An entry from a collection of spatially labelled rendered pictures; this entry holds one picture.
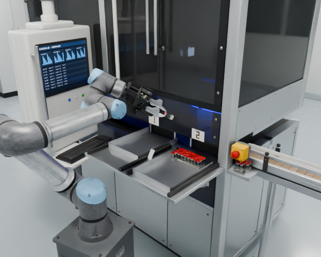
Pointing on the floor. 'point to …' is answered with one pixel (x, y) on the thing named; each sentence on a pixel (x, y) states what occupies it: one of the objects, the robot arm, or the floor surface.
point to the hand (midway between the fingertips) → (162, 113)
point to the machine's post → (229, 120)
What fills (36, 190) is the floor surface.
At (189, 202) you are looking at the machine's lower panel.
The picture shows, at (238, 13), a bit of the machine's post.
